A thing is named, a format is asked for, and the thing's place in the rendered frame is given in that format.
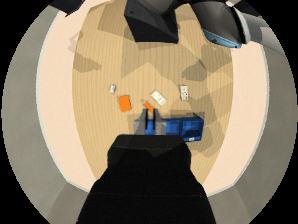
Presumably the blue rack of bins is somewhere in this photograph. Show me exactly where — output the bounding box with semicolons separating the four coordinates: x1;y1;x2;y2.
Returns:
146;117;204;142

